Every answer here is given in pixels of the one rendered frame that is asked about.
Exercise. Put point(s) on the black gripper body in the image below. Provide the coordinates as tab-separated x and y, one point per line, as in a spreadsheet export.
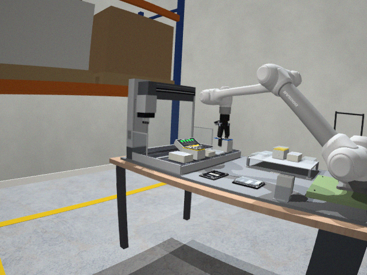
224	119

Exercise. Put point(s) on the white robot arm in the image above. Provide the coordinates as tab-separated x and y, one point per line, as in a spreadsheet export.
346	159

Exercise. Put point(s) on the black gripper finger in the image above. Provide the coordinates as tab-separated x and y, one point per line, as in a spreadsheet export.
226	130
220	132

